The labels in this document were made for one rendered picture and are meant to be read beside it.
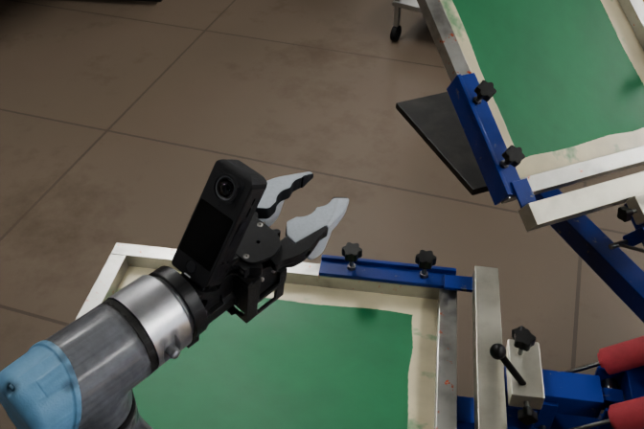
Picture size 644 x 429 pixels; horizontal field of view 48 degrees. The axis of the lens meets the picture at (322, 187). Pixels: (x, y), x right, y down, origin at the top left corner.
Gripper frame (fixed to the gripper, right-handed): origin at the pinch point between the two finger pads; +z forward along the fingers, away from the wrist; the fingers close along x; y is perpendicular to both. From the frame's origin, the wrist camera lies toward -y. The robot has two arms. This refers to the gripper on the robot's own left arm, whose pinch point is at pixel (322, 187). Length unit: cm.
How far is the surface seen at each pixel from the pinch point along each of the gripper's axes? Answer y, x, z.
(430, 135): 78, -43, 106
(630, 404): 54, 37, 46
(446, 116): 79, -45, 117
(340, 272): 71, -23, 43
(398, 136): 184, -114, 212
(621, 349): 55, 31, 56
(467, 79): 41, -27, 85
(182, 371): 77, -31, 4
